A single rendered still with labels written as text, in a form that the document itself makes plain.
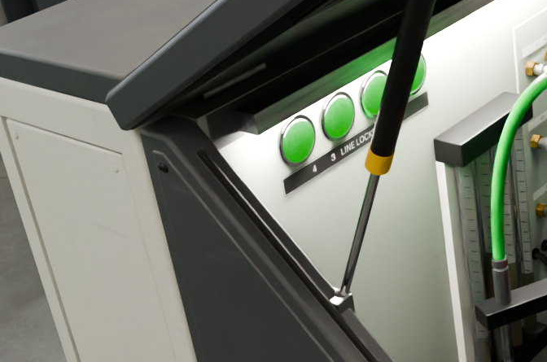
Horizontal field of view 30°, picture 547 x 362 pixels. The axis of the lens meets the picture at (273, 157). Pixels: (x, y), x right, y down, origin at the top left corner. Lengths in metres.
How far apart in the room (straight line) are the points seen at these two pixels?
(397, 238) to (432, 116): 0.14
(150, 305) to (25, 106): 0.24
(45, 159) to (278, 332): 0.33
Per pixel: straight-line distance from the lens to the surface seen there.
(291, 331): 0.87
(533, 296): 1.22
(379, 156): 0.73
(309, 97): 0.95
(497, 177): 1.11
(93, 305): 1.15
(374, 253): 1.12
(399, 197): 1.14
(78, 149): 1.01
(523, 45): 1.28
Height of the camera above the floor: 1.78
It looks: 25 degrees down
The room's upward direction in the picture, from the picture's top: 11 degrees counter-clockwise
